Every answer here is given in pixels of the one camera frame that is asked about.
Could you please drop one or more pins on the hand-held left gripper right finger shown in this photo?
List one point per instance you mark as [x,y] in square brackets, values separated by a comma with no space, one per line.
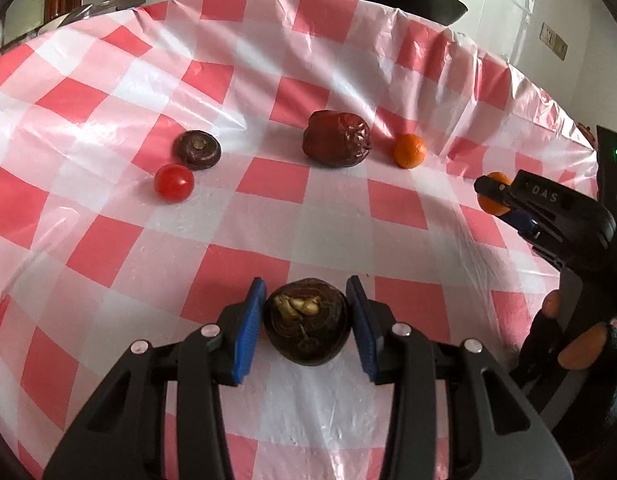
[363,330]

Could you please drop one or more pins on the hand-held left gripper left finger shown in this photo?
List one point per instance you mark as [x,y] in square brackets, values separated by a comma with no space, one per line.
[248,330]

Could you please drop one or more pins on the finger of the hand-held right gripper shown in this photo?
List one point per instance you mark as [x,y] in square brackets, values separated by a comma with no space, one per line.
[543,195]
[520,220]

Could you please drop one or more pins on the small orange tangerine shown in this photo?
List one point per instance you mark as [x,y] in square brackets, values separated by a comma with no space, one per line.
[490,206]
[410,150]

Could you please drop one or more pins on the sprouted dark water chestnut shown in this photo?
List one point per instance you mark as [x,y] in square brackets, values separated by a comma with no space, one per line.
[308,330]

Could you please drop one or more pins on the person's right hand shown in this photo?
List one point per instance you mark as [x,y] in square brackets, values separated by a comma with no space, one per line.
[613,360]

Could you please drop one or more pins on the red pot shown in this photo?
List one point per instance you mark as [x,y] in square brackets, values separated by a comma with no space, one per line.
[587,135]

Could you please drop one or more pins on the round cherry tomato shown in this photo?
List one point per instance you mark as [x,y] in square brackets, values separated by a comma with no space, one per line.
[174,183]

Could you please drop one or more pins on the flat dark water chestnut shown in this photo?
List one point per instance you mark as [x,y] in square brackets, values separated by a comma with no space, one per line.
[197,150]

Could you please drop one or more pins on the wrinkled dark red fruit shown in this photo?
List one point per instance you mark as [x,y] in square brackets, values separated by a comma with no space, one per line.
[337,138]

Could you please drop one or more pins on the red white checkered tablecloth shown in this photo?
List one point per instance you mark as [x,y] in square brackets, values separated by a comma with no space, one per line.
[113,85]

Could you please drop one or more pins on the steel pot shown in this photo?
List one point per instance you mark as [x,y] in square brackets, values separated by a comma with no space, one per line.
[78,14]

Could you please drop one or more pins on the wall socket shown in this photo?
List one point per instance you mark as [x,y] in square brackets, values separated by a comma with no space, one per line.
[554,40]

